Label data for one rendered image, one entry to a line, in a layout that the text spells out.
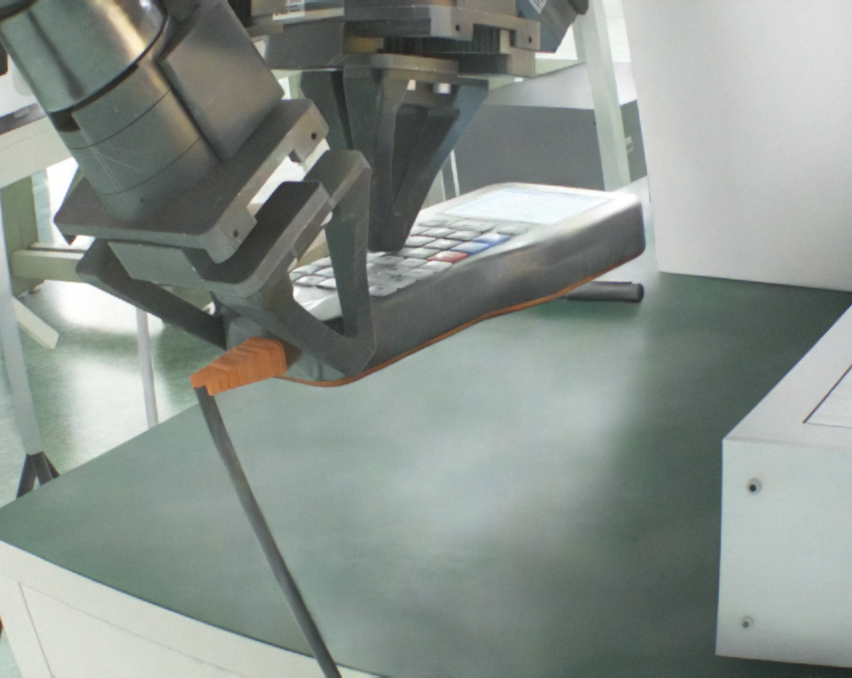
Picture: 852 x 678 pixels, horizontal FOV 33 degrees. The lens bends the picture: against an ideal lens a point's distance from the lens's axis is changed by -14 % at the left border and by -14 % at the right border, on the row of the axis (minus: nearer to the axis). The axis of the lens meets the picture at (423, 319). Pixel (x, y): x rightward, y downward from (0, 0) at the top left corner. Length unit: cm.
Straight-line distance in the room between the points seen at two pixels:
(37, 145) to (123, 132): 198
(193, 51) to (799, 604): 29
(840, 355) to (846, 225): 42
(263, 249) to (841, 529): 22
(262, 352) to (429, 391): 35
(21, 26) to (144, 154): 8
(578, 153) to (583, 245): 245
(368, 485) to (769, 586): 31
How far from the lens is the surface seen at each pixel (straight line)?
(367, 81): 60
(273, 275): 51
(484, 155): 322
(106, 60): 49
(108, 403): 333
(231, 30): 52
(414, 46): 63
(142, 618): 72
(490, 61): 62
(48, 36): 49
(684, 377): 89
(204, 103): 51
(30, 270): 425
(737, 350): 93
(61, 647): 80
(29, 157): 248
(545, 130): 313
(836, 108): 99
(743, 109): 103
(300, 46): 63
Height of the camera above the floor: 106
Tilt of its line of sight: 17 degrees down
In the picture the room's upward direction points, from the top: 7 degrees counter-clockwise
